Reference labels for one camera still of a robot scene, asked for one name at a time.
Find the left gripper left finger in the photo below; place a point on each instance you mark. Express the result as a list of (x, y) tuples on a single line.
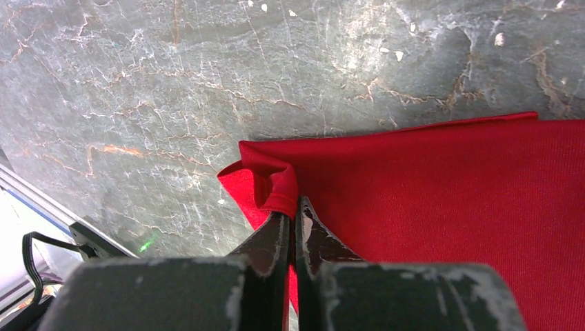
[(244, 290)]

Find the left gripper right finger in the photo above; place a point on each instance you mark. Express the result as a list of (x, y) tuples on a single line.
[(339, 290)]

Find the red cloth napkin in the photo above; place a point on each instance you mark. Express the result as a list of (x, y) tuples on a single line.
[(507, 191)]

